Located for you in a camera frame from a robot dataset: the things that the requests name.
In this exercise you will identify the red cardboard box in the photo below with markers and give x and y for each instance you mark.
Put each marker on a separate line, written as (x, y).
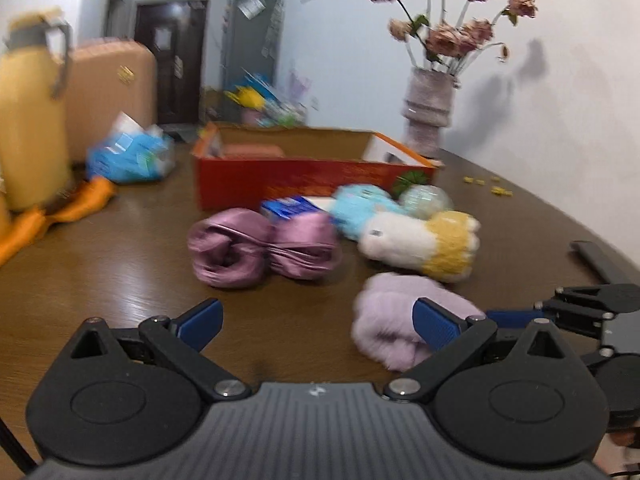
(240, 180)

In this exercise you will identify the lilac plush toy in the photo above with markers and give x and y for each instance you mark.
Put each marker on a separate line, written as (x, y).
(385, 320)

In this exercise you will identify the yellow thermos bottle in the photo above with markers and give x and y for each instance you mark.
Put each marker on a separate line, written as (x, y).
(30, 125)

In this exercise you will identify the scattered yellow crumbs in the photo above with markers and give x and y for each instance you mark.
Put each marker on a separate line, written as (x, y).
(500, 190)

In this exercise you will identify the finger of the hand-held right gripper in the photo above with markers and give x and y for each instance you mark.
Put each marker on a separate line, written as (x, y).
(605, 265)
(515, 316)

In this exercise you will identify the brown cardboard box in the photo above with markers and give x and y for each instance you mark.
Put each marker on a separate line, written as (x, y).
(212, 105)

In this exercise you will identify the dark brown door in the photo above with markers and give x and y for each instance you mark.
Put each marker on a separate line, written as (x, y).
(175, 60)

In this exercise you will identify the peach suitcase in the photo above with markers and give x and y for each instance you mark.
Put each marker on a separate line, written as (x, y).
(110, 95)

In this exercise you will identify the blue tissue packet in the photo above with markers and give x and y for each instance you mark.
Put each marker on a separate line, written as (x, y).
(130, 157)

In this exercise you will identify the yellow blue toy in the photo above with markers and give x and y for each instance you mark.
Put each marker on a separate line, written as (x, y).
(247, 96)

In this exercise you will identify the grey refrigerator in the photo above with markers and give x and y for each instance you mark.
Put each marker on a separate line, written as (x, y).
(252, 50)

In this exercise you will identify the small blue packet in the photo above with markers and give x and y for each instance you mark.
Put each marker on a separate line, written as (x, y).
(287, 207)

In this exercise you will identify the lilac paper decoration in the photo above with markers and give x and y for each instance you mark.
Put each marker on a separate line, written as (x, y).
(299, 87)

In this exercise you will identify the blue plush toy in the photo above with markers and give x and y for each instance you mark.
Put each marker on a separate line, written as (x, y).
(357, 207)

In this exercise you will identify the sparkly white plush ball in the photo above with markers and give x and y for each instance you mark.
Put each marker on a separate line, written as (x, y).
(425, 201)

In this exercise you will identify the vase with dried roses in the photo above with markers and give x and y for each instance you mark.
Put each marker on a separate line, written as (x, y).
(450, 35)

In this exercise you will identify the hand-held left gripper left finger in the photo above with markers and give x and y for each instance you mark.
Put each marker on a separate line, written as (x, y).
(201, 322)

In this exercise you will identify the textured lilac vase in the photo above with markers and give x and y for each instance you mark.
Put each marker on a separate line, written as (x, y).
(427, 110)

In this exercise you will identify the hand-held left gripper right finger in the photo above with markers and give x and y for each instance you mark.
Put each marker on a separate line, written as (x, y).
(435, 325)

